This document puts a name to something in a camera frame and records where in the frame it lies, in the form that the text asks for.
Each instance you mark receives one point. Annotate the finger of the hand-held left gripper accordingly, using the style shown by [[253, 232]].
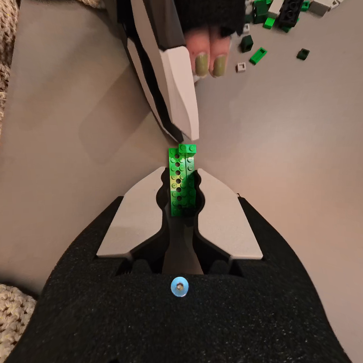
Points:
[[134, 54], [181, 85]]

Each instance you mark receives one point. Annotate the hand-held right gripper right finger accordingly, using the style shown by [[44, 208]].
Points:
[[227, 224]]

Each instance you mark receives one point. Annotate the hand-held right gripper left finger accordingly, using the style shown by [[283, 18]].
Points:
[[133, 221]]

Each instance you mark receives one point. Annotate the small bright green lego brick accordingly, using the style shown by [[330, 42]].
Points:
[[187, 149]]

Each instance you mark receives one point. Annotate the green holed lego plate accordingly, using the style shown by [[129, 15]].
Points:
[[173, 170]]

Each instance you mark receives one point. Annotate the narrow green lego plate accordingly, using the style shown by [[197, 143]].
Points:
[[190, 163]]

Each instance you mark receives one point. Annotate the pile of loose lego pieces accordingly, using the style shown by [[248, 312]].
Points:
[[289, 12]]

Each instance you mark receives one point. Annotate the person in cream knit sweater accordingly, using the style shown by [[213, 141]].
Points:
[[11, 312]]

